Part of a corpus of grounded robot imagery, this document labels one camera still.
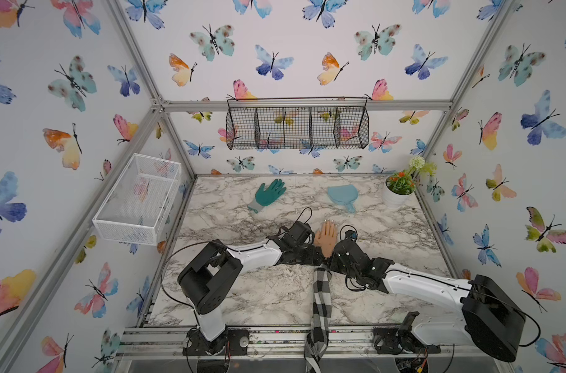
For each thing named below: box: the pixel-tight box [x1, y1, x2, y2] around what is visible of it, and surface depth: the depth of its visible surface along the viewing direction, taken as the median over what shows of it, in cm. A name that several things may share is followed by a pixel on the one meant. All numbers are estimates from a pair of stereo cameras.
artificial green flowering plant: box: [386, 156, 438, 196], surface depth 101 cm
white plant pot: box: [384, 174, 416, 210], surface depth 102 cm
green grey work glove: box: [247, 178, 287, 214], surface depth 114 cm
